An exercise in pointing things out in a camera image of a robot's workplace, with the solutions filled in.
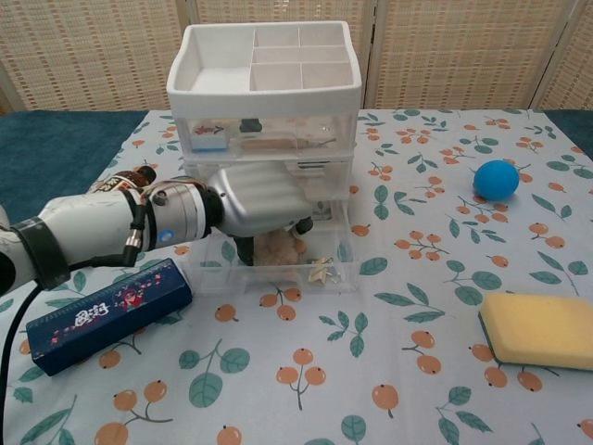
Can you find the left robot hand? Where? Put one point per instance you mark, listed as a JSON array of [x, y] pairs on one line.
[[259, 199]]

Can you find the clear bottom drawer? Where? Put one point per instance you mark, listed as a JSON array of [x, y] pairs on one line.
[[333, 250]]

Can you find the clear drawer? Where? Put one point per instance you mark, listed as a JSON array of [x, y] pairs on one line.
[[306, 127], [333, 250], [329, 176]]

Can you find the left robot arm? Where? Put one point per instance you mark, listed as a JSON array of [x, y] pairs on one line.
[[92, 227]]

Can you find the clear middle drawer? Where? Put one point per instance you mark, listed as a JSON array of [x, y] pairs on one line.
[[329, 176]]

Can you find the clear top drawer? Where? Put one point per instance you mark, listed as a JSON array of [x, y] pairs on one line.
[[306, 127]]

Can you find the wooden stick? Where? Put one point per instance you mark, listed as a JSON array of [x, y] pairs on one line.
[[268, 143]]

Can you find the black binder clip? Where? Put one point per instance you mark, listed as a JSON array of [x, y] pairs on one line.
[[250, 125]]

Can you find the white and blue small box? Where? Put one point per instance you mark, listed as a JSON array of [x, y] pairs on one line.
[[209, 136]]

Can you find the small metal tool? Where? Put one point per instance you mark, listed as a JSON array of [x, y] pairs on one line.
[[317, 142]]

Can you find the gold binder clips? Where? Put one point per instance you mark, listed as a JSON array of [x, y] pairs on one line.
[[324, 273]]

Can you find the dark drink bottle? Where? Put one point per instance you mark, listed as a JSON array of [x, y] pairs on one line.
[[116, 183]]

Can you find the floral tablecloth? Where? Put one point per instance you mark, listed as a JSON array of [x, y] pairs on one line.
[[352, 334]]

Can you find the blue pencil box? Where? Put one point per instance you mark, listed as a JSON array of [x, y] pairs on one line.
[[106, 315]]

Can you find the teal table cover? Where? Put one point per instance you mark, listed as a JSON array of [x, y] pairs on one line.
[[55, 143]]

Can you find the blue ball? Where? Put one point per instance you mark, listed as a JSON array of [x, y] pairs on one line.
[[495, 181]]

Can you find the woven folding screen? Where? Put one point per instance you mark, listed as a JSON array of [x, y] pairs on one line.
[[463, 51]]

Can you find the yellow sponge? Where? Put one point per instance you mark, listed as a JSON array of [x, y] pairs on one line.
[[537, 329]]

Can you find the white plastic drawer organizer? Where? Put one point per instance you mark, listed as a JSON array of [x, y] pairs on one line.
[[264, 97]]

